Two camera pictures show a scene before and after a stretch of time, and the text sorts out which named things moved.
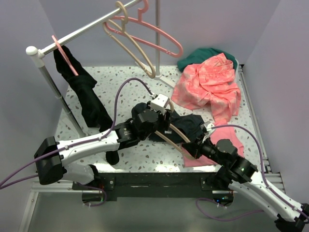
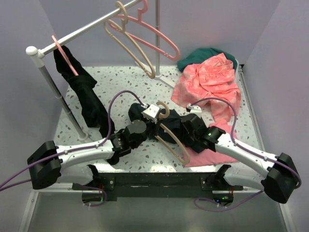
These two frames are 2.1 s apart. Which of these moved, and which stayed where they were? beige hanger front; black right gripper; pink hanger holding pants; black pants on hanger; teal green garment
Moved: black right gripper; beige hanger front
Stayed: black pants on hanger; teal green garment; pink hanger holding pants
